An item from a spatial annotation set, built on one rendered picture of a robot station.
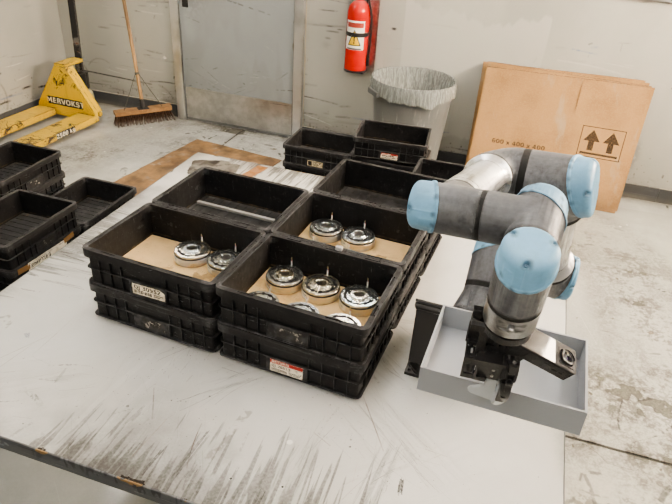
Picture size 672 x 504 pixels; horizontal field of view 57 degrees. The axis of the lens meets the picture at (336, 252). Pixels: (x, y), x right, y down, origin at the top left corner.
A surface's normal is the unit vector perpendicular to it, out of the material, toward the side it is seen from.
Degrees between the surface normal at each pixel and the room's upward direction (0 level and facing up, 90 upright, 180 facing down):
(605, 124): 79
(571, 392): 1
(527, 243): 16
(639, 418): 0
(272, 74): 90
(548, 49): 90
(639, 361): 0
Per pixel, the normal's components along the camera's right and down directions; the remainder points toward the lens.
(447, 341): 0.06, -0.86
